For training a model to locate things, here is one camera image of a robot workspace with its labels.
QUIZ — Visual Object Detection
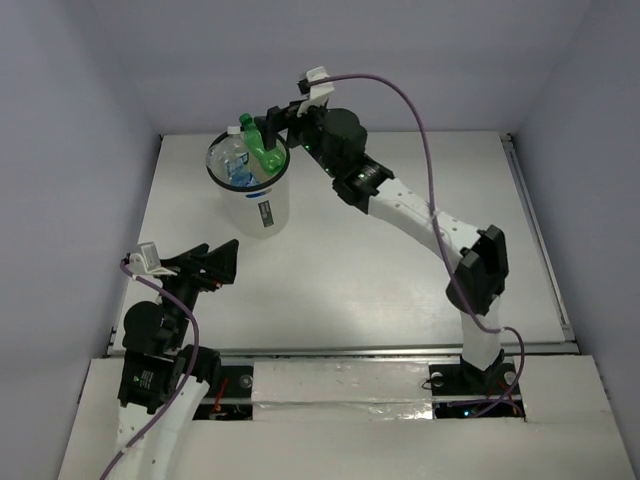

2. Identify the green plastic bottle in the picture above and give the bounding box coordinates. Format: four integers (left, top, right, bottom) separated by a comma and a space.
239, 113, 286, 175

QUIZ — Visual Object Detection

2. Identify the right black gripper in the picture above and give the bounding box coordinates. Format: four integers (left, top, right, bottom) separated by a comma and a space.
254, 95, 340, 179

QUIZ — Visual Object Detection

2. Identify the clear bottle green white label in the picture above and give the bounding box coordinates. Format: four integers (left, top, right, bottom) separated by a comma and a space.
207, 126, 250, 183

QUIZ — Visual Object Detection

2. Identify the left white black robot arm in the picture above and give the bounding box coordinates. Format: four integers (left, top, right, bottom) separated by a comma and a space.
101, 239, 239, 479

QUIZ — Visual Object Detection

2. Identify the white bin with black rim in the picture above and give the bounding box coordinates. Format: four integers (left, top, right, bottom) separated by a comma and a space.
205, 131, 290, 238

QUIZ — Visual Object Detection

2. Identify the aluminium rail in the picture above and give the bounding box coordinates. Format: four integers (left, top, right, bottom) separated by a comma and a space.
499, 133, 579, 352
102, 327, 579, 361

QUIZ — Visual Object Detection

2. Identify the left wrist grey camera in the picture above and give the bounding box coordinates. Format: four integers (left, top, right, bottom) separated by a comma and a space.
122, 242, 177, 277

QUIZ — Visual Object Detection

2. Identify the aluminium rail right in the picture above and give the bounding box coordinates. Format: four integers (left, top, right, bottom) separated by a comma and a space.
499, 133, 579, 352

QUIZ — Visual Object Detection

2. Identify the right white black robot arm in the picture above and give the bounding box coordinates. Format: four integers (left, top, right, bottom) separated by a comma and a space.
256, 102, 509, 395

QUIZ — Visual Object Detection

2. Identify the aluminium rail front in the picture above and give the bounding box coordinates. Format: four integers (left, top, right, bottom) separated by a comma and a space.
102, 327, 579, 361

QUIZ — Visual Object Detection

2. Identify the clear bottle dark blue label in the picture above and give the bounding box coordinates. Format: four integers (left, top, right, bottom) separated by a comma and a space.
229, 170, 260, 188

